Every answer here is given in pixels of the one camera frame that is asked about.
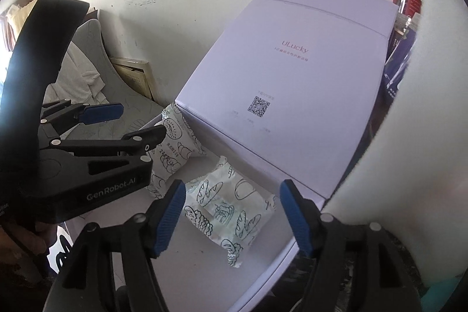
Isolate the white cloth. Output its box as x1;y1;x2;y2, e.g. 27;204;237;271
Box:
44;42;110;104

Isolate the reddish curtain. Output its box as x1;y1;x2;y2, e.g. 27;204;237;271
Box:
0;14;13;51

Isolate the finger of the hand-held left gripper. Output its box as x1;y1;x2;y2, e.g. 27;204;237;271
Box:
40;99;123;132
40;125;167;188

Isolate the clear plastic jar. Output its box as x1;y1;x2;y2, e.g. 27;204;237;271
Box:
388;12;421;60

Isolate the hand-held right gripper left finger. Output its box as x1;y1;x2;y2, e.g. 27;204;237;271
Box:
44;180;187;312

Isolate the person's left hand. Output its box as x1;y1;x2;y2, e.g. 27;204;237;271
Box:
0;220;49;261

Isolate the white foam sheet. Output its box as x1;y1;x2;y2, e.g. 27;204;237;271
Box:
324;0;468;283

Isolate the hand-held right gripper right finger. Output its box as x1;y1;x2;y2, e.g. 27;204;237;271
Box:
280;179;426;312

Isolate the beige framed panel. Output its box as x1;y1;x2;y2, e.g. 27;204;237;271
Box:
110;56;156;101

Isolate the beige hanging cloth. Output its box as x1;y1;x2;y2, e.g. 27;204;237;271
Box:
5;0;41;42

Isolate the black white printed bag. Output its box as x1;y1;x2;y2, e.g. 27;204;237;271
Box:
47;224;79;274

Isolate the bread print white packet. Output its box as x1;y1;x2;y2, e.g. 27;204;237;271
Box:
148;103;209;190
183;156;277;269

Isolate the dark blue printed bag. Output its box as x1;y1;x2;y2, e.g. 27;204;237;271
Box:
369;27;417;137

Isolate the teal object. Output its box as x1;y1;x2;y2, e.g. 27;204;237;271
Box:
420;272;461;301

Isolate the white gift box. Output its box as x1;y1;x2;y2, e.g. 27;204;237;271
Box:
66;0;400;311

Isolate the grey chair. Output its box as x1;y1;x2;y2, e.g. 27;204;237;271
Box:
55;19;165;141

